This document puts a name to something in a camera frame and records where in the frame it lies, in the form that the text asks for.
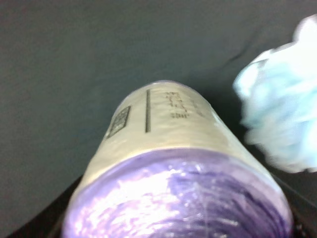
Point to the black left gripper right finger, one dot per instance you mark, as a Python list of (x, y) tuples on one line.
[(304, 213)]

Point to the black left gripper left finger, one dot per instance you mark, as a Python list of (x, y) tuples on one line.
[(48, 223)]

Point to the purple trash bag roll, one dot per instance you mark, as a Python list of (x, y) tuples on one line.
[(168, 167)]

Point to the light blue bath loofah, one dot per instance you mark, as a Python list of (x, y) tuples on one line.
[(278, 91)]

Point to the black tablecloth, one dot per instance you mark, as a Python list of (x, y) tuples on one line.
[(65, 66)]

